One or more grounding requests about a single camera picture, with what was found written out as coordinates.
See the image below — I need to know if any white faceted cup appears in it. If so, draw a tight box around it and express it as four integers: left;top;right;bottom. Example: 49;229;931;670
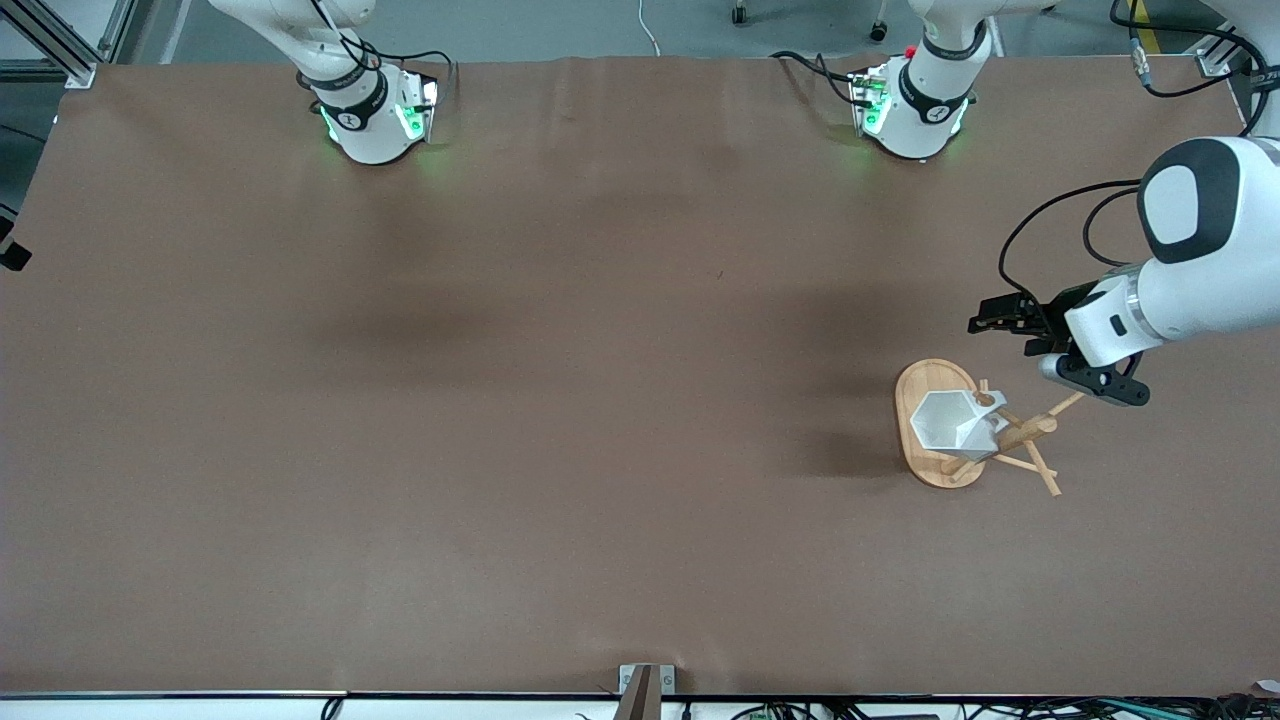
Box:
909;389;1012;463

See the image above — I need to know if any wooden cup rack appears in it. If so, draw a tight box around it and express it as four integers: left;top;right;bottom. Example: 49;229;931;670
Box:
893;358;1085;499

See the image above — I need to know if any brown table cover sheet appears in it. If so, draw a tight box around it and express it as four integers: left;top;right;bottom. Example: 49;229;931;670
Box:
0;55;1280;698

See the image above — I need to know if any aluminium frame post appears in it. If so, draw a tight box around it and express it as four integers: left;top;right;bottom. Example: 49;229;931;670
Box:
0;0;137;90
1195;20;1263;79

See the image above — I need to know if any black left base cable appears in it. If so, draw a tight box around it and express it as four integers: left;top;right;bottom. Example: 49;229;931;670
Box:
770;50;863;107

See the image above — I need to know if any black base cable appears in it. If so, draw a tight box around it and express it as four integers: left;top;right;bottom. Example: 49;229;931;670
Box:
770;50;863;107
345;40;459;103

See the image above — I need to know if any cable bundle under table edge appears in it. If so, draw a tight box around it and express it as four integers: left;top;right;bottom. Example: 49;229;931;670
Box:
730;694;1280;720

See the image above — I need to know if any black right base cable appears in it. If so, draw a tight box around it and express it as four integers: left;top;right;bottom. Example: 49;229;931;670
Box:
345;40;459;103

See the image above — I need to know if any metal bracket with post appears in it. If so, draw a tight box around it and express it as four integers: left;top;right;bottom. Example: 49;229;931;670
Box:
614;663;677;720

